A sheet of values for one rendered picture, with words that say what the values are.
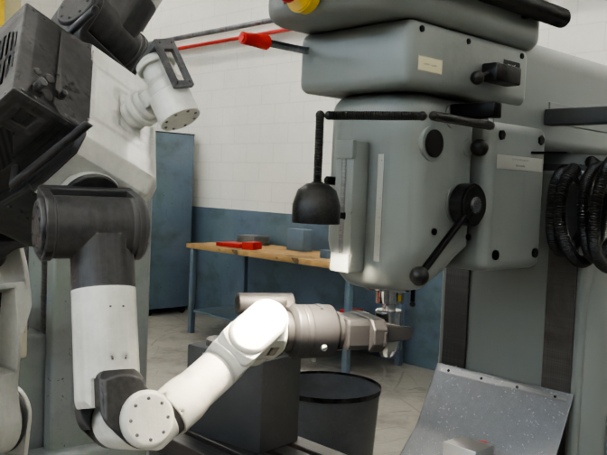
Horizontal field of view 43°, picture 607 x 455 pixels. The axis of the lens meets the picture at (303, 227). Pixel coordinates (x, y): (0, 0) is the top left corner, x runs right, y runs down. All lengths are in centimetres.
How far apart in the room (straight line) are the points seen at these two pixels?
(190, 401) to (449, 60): 65
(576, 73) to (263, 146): 658
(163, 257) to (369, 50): 749
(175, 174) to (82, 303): 756
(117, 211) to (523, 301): 86
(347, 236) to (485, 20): 41
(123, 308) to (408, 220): 45
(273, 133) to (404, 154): 675
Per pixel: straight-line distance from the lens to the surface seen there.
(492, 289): 167
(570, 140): 160
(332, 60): 128
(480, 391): 169
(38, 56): 124
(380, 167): 124
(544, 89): 152
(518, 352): 165
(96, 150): 120
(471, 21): 130
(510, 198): 140
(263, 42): 125
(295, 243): 718
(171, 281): 871
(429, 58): 121
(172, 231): 866
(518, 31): 141
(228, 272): 847
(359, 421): 328
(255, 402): 159
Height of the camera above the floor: 147
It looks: 3 degrees down
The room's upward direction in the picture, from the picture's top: 2 degrees clockwise
